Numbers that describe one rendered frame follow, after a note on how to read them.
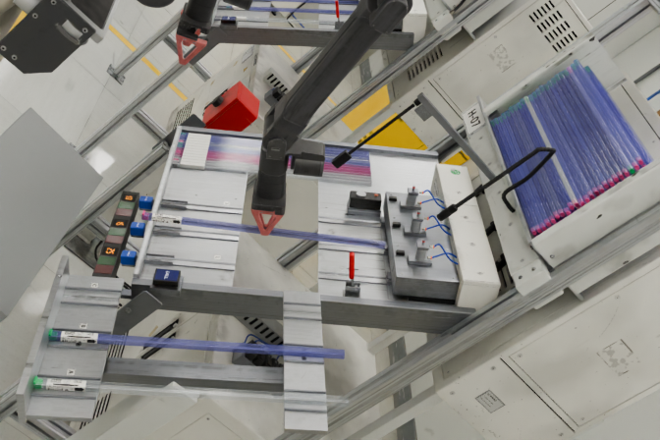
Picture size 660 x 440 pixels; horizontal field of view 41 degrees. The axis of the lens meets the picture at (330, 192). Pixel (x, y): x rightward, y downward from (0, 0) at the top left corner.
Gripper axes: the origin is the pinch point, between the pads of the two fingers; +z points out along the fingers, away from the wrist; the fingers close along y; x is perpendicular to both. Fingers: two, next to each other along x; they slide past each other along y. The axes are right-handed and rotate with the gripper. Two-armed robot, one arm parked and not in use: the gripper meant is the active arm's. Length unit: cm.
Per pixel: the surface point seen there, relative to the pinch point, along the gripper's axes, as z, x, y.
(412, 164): 9, -38, 54
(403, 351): 185, -78, 184
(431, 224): 3.7, -37.7, 15.6
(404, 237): 3.9, -30.8, 9.3
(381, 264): 10.0, -26.6, 6.5
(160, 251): 11.0, 21.7, 3.5
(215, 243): 10.7, 10.4, 8.7
